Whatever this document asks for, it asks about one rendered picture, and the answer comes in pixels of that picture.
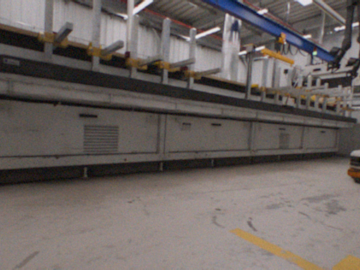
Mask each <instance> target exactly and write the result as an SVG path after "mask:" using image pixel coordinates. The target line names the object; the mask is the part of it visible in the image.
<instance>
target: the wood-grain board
mask: <svg viewBox="0 0 360 270"><path fill-rule="evenodd" d="M0 30H3V31H8V32H11V33H16V34H21V35H25V36H27V37H32V38H35V39H38V35H39V33H37V32H35V31H30V30H26V29H23V28H18V27H13V26H10V25H5V24H0ZM68 46H73V47H76V48H81V49H84V50H87V47H88V45H87V44H83V43H78V42H74V41H71V40H68ZM112 56H113V57H117V58H123V59H126V58H125V57H124V54H121V53H118V52H114V53H112ZM137 60H144V59H143V58H139V57H137ZM176 71H179V72H183V71H180V68H179V67H177V70H176ZM201 77H205V78H210V79H213V80H218V81H223V82H227V83H232V84H237V85H240V86H246V83H242V82H238V81H233V80H229V79H226V78H221V77H216V76H213V75H204V76H201ZM326 105H329V106H332V107H335V106H333V104H329V103H326Z"/></svg>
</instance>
